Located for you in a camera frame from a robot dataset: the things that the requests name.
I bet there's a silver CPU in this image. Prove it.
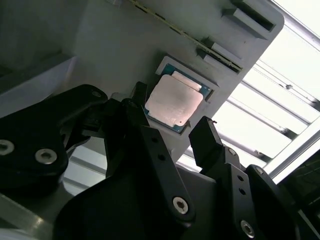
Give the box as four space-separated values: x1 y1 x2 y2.
143 63 211 134

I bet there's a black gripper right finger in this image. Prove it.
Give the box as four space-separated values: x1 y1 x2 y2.
188 115 305 240

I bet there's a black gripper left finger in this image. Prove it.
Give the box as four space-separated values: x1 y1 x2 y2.
0 81 197 228

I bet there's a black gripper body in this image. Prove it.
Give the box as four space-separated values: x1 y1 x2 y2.
53 172 201 240

